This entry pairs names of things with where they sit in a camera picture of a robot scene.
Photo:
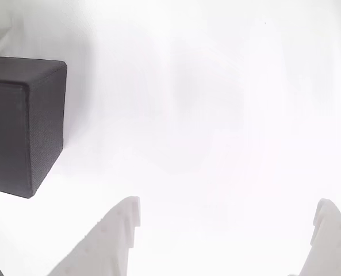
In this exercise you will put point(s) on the black cube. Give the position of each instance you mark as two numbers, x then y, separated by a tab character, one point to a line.
9	138

